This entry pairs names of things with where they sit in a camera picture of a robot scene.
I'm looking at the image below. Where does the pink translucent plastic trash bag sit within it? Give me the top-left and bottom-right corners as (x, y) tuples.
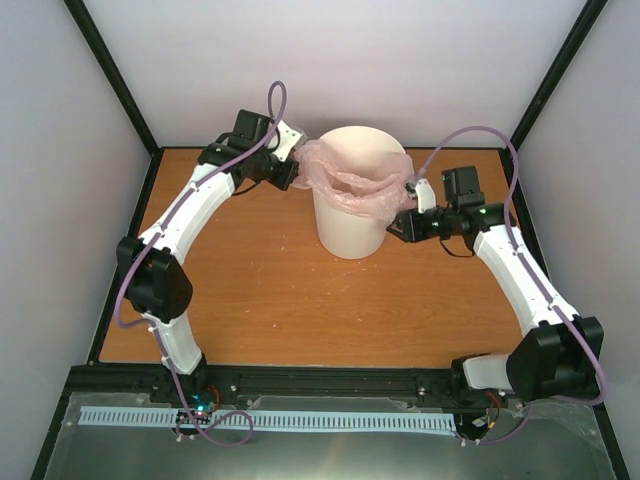
(293, 140), (414, 224)

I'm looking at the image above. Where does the white plastic trash bin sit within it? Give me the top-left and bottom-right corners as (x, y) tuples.
(313, 126), (405, 260)

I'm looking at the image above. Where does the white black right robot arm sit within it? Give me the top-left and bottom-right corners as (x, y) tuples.
(388, 166), (604, 406)

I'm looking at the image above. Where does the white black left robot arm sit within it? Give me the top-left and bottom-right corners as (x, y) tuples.
(116, 110), (306, 403)

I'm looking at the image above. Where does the green lit circuit board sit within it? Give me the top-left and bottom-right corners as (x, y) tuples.
(191, 384), (221, 428)

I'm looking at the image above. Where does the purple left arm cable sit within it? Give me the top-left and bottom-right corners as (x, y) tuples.
(114, 81), (289, 447)

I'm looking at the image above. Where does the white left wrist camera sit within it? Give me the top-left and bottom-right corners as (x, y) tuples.
(267, 121), (307, 162)

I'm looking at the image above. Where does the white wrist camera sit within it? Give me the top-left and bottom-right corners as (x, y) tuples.
(405, 178), (437, 214)
(267, 121), (307, 162)

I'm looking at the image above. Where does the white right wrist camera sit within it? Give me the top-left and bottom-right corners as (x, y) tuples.
(405, 178), (437, 214)

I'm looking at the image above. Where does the right small wired circuit board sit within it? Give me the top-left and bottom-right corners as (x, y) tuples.
(472, 391), (503, 436)

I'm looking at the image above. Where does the black frame post left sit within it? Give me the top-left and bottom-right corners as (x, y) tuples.
(63, 0), (160, 155)

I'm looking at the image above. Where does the black frame post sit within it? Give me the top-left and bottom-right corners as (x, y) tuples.
(63, 0), (160, 155)
(511, 0), (608, 150)

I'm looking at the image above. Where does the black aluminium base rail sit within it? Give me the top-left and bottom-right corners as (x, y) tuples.
(64, 362), (499, 412)

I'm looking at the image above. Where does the black frame post right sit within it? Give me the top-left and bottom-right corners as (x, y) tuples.
(511, 0), (608, 150)

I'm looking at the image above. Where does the light blue slotted cable duct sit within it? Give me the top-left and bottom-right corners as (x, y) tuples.
(77, 406), (456, 436)

